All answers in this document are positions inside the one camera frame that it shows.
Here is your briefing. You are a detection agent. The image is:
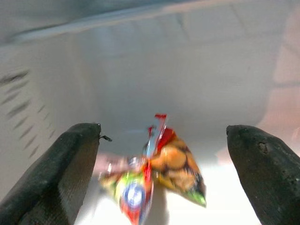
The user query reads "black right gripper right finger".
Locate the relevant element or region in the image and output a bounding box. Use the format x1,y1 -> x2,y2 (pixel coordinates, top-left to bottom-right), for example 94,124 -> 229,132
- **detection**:
226,124 -> 300,225

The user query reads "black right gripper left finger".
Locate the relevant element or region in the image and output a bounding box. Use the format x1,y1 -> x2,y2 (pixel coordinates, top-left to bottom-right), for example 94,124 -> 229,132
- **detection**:
0,122 -> 102,225

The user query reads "colourful snack bag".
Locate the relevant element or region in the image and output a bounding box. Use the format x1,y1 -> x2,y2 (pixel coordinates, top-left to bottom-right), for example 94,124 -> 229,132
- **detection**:
97,113 -> 207,225

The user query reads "stainless steel fridge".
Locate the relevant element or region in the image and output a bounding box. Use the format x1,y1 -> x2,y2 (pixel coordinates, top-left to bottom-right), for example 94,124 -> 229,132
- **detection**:
0,0 -> 300,225

